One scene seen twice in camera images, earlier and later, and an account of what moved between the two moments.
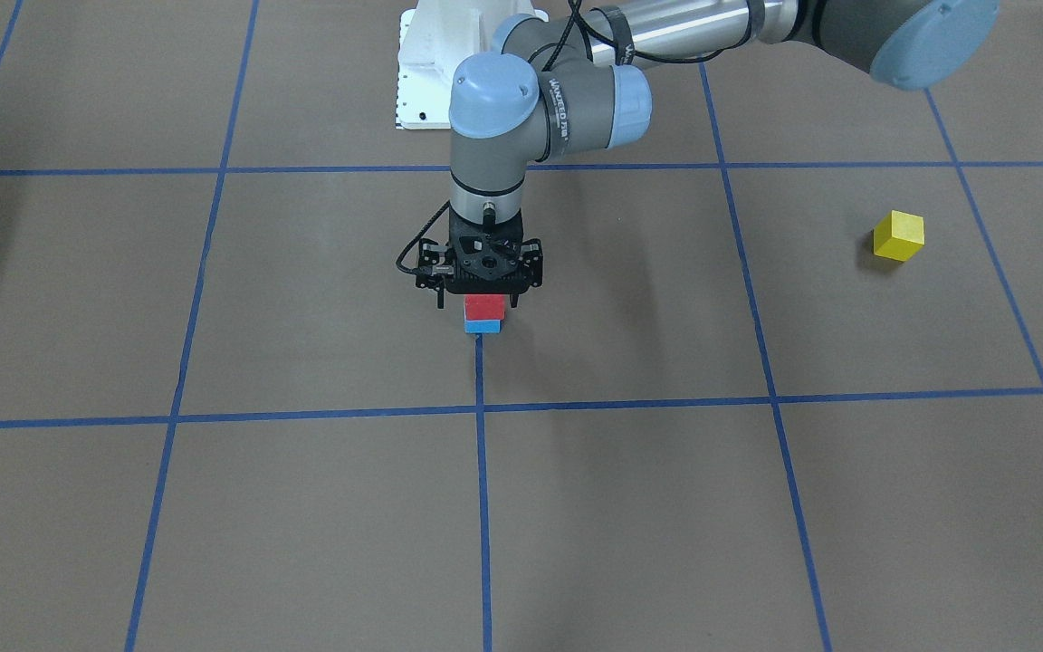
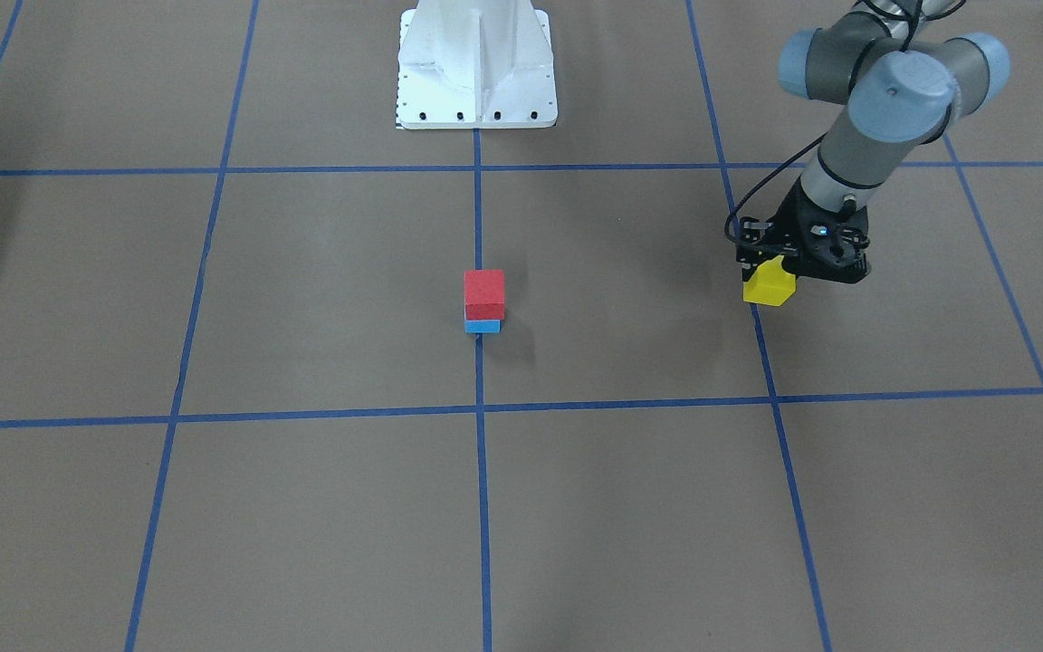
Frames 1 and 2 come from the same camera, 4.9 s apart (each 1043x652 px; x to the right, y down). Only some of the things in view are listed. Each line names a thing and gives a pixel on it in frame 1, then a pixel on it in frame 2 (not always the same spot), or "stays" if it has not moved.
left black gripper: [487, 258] -> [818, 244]
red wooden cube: [484, 306] stays
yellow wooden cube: [898, 235] -> [770, 284]
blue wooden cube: [483, 326] stays
